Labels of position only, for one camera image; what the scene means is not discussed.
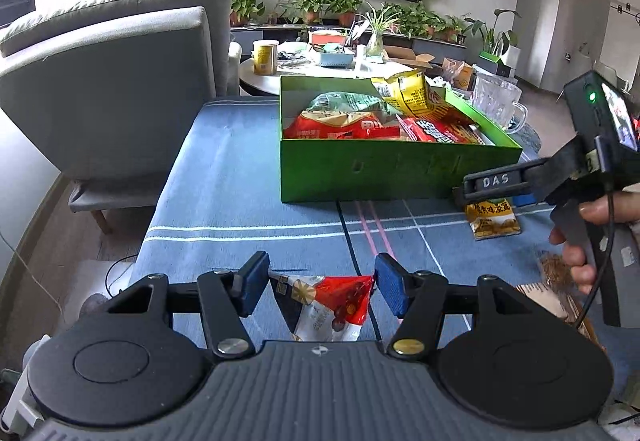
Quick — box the spider plant in vase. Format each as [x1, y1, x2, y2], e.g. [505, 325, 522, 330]
[357, 4, 401, 58]

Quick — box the red white nut packet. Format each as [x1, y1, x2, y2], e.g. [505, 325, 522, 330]
[269, 273, 376, 343]

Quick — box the green cardboard box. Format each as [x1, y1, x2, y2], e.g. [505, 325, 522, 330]
[279, 74, 523, 203]

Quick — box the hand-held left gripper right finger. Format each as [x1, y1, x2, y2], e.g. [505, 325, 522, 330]
[374, 252, 546, 358]

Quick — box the orange printed carton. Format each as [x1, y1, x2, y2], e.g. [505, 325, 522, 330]
[442, 58, 476, 89]

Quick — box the tall plant in white pot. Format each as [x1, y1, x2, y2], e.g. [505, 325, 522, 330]
[465, 8, 523, 68]

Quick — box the open cardboard box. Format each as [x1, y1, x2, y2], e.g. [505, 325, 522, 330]
[385, 45, 435, 69]

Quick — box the white floor cable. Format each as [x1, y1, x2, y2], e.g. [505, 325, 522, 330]
[0, 221, 66, 317]

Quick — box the round white coffee table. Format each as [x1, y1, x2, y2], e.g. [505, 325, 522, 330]
[239, 48, 481, 97]

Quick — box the red cracker packet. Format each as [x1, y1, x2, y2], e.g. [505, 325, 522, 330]
[282, 111, 402, 140]

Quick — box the person's right hand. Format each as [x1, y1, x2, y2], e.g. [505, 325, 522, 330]
[549, 191, 640, 294]

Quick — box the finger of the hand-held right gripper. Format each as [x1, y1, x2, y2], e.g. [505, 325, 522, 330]
[462, 156, 553, 196]
[452, 187, 553, 211]

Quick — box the clear glass pitcher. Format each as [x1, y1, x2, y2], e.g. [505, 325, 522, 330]
[472, 72, 530, 132]

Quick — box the brown snack packet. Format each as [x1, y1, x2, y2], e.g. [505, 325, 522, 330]
[537, 250, 571, 289]

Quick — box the blue striped blanket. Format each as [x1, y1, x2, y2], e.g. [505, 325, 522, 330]
[127, 96, 640, 357]

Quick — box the yellow can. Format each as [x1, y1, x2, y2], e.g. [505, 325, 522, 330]
[251, 40, 279, 76]

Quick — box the yellow orange snack bag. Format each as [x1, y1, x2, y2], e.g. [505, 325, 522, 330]
[371, 68, 451, 119]

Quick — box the kraft paper bag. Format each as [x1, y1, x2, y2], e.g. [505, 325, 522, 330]
[515, 282, 606, 352]

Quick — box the green snack packet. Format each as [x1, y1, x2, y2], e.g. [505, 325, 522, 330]
[305, 90, 398, 119]

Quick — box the red white-lettered biscuit packet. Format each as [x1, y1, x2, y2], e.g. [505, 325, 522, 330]
[397, 114, 493, 145]

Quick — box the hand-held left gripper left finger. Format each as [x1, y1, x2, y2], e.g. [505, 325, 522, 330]
[95, 250, 273, 358]

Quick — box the small yellow snack packet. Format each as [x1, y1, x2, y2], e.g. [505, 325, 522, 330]
[464, 198, 522, 241]

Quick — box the potted green plant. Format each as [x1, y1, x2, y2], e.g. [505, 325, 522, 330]
[230, 0, 266, 27]
[295, 0, 331, 26]
[330, 0, 363, 27]

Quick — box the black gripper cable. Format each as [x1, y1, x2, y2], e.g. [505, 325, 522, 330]
[572, 136, 618, 332]

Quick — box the grey sofa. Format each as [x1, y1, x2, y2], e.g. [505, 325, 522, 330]
[0, 0, 242, 234]

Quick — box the light blue basket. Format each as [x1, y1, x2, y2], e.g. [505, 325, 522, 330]
[312, 42, 357, 68]

